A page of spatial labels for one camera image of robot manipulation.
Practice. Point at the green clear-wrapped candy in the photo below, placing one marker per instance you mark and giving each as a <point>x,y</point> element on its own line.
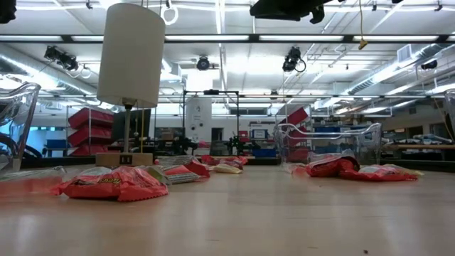
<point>158,174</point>

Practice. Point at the orange packet with white label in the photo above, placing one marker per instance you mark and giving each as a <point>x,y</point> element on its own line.
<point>117,186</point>
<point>377,175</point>

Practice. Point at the pink clear-wrapped candy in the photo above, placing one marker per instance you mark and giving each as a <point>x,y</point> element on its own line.
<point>28,185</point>

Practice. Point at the black background robot arm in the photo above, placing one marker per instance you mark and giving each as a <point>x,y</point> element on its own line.
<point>183,145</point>

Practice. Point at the silver pink candy bar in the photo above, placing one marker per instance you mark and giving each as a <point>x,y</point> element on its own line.
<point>330,156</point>

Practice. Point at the orange Reese's candy packet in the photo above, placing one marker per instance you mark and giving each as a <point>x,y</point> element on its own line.
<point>236,161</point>
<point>209,160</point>

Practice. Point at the orange red candy bar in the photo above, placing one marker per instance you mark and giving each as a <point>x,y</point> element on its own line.
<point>296,170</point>

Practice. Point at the yellow candy bar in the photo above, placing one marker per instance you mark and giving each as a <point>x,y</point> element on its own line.
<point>225,169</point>
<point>409,171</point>

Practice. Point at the candy packets centre pile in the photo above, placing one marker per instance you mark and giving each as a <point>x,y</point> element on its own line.
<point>197,168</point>

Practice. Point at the tilted red storage bin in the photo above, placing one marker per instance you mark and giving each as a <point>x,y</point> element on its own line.
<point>296,116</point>

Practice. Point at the white sign board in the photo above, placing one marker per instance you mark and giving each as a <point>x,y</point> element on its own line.
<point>259,134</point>

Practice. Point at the white air vent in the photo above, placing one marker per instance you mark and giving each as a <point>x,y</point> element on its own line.
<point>404,53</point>

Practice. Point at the blue shelf bins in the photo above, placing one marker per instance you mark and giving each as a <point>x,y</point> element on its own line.
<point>327,129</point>

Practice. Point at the white column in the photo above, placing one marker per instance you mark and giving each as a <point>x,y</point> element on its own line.
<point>198,113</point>

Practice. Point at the green black background robot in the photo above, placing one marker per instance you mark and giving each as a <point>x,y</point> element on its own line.
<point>235,144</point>

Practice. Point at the blue storage bin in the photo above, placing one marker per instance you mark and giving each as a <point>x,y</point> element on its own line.
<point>264,153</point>

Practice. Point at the clear plastic bin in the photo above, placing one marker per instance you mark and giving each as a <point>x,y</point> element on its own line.
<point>17,106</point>
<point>369,142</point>
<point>450,106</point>

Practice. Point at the white shade wooden base lamp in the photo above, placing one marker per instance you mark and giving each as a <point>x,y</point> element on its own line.
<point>131,53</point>

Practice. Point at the black background monitor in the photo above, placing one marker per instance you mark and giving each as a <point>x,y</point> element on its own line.
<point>136,124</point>

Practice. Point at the wooden workbench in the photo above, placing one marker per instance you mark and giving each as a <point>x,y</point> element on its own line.
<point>419,146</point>

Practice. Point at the black ceiling camera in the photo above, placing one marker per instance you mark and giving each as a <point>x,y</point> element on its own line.
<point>64,59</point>
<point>429,65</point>
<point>203,64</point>
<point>291,58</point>

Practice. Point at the black frame stand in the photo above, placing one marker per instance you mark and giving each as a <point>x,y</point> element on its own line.
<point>211,92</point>

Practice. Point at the silver ventilation duct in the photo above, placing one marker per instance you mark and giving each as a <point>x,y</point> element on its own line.
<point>32,67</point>

